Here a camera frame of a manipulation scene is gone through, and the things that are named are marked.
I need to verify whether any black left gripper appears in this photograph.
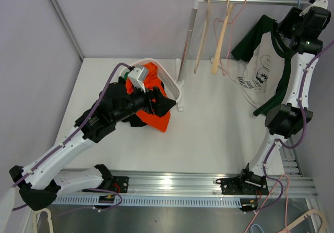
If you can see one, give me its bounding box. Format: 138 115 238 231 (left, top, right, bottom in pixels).
112 80 175 124

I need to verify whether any orange t shirt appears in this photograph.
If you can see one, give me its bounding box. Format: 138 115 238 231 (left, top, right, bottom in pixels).
123 62 171 132

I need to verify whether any black t shirt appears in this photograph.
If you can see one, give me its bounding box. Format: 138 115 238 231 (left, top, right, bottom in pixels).
118 76 149 127

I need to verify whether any pink wire hanger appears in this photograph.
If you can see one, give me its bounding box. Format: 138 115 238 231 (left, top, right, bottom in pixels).
213 0 247 76

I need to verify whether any dark green t shirt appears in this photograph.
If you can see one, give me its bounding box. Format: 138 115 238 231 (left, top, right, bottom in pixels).
229 15 291 117

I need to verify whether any beige plastic hanger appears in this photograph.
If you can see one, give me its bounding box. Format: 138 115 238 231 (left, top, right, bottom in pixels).
194 0 211 74

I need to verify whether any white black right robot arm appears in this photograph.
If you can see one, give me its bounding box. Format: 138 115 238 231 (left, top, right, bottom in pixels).
221 5 331 194

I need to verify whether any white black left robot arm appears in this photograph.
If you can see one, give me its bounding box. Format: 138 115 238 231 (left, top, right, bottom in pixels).
9 82 176 211

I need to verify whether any pink hanger bottom right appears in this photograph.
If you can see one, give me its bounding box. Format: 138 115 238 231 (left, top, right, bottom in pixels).
244 174 290 233

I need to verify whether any blue hanger bottom right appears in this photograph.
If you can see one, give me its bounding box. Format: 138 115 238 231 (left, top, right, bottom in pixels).
249 224 265 233

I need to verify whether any white perforated plastic basket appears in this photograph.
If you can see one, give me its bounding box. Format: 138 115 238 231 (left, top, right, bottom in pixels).
131 58 182 103

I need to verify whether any white metal clothes rack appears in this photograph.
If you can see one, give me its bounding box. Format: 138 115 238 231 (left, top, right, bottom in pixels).
175 0 330 112

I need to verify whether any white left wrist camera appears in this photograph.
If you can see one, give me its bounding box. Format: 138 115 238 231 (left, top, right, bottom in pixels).
128 65 149 93

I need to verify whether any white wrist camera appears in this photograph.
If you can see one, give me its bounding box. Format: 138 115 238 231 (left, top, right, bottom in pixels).
299 0 329 17
128 65 149 93

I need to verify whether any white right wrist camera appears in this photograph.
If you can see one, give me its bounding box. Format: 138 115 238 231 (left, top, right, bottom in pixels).
299 0 329 17

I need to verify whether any aluminium mounting rail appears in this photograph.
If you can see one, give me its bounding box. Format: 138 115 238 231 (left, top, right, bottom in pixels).
33 162 319 198

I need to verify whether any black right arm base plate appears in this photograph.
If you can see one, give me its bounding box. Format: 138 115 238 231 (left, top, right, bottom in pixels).
215 177 269 195

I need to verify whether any white slotted cable duct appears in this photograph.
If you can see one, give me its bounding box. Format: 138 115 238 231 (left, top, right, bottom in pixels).
53 194 242 208

